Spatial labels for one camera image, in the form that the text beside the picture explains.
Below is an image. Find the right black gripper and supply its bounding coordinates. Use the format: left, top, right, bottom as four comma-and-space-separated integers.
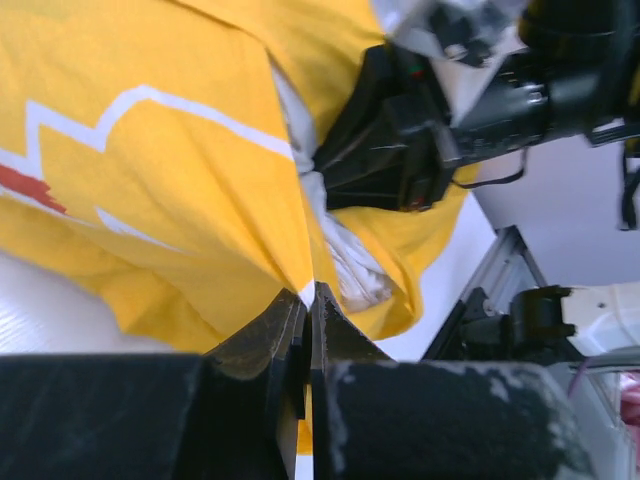
313, 43, 555, 212

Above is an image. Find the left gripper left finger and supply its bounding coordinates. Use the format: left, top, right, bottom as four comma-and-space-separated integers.
1, 291, 307, 479

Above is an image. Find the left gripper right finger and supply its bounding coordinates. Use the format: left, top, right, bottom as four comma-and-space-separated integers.
310, 283, 595, 479

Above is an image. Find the white pillow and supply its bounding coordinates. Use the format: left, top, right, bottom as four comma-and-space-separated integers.
271, 64, 392, 313

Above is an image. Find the yellow printed pillowcase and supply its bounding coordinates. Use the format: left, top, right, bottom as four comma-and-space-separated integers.
1, 1, 467, 353

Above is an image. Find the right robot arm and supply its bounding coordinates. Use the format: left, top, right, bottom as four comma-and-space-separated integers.
314, 1, 639, 230

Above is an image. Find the aluminium frame rail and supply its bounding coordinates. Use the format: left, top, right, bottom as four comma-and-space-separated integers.
422, 225, 546, 360

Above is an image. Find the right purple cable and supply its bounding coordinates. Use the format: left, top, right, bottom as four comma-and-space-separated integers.
567, 357, 596, 401

